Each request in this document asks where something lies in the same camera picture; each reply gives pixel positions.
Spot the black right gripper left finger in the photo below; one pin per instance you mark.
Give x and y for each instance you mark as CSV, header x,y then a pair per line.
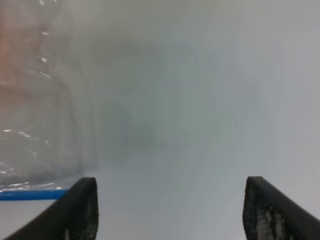
x,y
74,215

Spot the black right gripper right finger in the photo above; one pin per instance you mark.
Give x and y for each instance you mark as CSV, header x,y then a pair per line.
x,y
268,214

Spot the clear zip bag blue seal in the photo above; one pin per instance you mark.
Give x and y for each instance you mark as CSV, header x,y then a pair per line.
x,y
39,136

